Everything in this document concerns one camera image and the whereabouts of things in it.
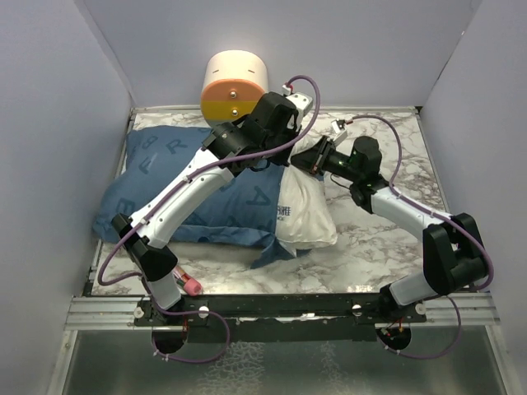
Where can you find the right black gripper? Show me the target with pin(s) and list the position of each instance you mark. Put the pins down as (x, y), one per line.
(313, 160)

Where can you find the white pillow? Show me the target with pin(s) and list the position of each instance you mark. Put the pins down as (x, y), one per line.
(303, 218)

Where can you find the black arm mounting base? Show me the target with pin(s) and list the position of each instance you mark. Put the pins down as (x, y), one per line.
(277, 317)

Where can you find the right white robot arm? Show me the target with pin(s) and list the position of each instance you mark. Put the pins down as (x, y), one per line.
(451, 256)

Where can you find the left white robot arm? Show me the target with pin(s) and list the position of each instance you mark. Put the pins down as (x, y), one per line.
(259, 139)

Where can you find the round pastel drawer cabinet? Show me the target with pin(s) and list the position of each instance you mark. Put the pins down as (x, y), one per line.
(234, 82)

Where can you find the pink capped small bottle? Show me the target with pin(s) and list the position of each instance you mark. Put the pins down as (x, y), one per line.
(190, 285)

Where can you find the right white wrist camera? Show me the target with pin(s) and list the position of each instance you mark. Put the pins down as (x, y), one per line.
(339, 134)

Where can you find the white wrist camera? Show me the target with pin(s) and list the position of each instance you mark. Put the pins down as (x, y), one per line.
(303, 103)
(339, 134)

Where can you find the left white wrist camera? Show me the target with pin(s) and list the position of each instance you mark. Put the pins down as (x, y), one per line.
(303, 103)

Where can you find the aluminium frame rail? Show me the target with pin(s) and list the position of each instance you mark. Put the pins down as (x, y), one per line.
(118, 313)

